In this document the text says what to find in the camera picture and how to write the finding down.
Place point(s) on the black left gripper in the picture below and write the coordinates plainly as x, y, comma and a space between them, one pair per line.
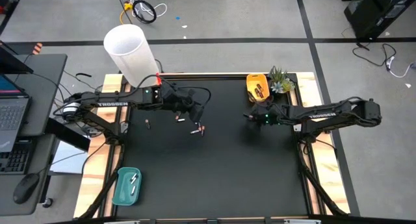
177, 99

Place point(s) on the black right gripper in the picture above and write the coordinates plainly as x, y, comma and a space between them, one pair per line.
265, 113

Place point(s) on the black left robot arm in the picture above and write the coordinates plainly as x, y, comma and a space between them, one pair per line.
97, 104

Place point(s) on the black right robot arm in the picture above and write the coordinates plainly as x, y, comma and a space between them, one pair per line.
341, 112

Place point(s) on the yellow plastic bin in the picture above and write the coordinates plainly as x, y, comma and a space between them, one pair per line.
253, 81

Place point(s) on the potted succulent plant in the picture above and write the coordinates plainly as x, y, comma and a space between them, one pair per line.
279, 82

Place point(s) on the white shade wooden base lamp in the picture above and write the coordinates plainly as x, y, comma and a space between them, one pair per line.
130, 55

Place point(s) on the light wooden table board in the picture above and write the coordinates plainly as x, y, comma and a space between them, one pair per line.
89, 188
328, 172

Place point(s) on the teal plastic bin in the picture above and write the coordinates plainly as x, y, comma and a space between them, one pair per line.
122, 194

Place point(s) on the black side desk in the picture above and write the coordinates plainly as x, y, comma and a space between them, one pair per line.
45, 87

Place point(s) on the orange black striped tape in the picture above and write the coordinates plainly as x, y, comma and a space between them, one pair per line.
37, 48

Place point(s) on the black computer tower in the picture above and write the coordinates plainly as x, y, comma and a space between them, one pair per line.
373, 9

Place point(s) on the grey laptop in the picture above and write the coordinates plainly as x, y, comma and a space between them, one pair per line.
13, 117

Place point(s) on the black desk caster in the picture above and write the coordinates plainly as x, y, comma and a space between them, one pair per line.
47, 203

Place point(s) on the black monitor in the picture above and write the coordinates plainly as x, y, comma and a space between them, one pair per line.
9, 63

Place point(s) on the black keyboard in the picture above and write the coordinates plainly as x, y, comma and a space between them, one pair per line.
13, 160

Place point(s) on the black computer mouse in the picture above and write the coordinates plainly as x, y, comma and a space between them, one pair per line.
24, 186

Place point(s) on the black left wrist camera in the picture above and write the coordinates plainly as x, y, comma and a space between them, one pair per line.
197, 113

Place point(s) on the black diagonal frame strut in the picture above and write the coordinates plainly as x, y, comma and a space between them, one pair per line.
317, 185
100, 191

